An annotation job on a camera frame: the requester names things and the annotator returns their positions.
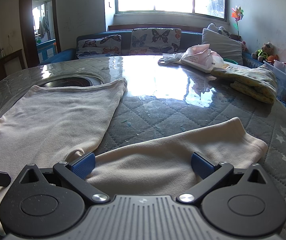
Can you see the orange toy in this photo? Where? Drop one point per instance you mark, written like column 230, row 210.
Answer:
column 272, row 58

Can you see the dark wooden door frame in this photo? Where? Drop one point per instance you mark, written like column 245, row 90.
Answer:
column 28, row 30

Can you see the clear crumpled plastic bag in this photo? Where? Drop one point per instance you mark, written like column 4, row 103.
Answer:
column 168, row 59

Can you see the pink pack in plastic bag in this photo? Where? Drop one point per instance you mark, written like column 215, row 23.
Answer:
column 200, row 57

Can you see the hanging clothes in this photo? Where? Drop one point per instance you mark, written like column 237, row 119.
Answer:
column 43, row 27

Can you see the green bowl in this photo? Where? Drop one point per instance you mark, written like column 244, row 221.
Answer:
column 230, row 61

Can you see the blue sofa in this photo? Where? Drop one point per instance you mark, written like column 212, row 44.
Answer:
column 65, row 52

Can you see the colourful pinwheel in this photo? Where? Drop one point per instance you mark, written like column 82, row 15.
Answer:
column 237, row 13

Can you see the grey white plush toy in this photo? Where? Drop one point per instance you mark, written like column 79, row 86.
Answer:
column 219, row 29

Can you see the small butterfly print pillow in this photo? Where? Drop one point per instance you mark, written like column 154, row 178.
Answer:
column 95, row 46

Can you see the pink plush toy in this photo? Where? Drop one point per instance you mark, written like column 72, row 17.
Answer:
column 244, row 46

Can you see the teddy bear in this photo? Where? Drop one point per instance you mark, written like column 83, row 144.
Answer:
column 264, row 51

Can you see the round black induction cooktop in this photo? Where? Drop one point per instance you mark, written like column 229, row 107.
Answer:
column 83, row 81

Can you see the large butterfly print pillow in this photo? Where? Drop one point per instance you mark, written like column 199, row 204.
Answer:
column 155, row 41

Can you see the cream pants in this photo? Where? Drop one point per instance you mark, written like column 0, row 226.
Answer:
column 58, row 110

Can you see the dark wooden sideboard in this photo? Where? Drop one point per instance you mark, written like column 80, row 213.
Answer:
column 5, row 62

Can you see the grey pillow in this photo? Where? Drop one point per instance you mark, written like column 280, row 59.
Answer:
column 223, row 46

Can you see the folded yellow blanket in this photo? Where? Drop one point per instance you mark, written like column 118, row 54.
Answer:
column 255, row 82

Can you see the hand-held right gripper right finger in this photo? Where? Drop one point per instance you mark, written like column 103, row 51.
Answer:
column 201, row 166

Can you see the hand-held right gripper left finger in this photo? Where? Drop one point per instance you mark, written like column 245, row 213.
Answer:
column 84, row 165

